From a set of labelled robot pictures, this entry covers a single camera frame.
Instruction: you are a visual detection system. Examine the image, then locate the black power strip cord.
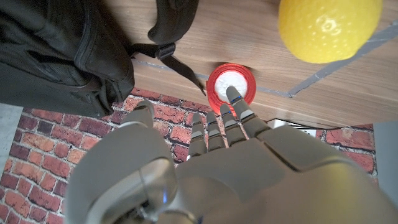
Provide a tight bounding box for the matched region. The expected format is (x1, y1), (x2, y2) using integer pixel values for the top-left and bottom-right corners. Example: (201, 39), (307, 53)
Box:
(273, 118), (374, 131)

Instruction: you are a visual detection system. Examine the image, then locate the brick print backdrop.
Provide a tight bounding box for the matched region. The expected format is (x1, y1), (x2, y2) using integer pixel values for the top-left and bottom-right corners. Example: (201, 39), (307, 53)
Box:
(0, 87), (379, 224)

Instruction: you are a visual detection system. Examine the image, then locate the yellow lemon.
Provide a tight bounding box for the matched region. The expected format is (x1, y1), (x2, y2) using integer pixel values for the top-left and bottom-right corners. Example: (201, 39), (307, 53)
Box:
(277, 0), (383, 65)

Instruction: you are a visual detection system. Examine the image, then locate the black backpack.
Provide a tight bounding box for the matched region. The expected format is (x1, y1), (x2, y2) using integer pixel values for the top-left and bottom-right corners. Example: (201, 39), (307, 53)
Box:
(0, 0), (208, 118)

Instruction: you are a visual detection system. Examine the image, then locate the small red-orange dish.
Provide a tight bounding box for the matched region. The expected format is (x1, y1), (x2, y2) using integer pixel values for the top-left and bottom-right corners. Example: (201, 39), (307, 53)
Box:
(205, 63), (257, 118)

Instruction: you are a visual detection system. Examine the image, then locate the white power strip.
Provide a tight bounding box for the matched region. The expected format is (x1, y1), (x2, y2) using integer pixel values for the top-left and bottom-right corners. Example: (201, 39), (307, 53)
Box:
(266, 119), (318, 138)

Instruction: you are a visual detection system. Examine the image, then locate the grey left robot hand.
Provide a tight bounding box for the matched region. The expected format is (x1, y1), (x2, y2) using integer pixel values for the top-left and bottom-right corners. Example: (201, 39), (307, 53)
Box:
(63, 86), (398, 224)

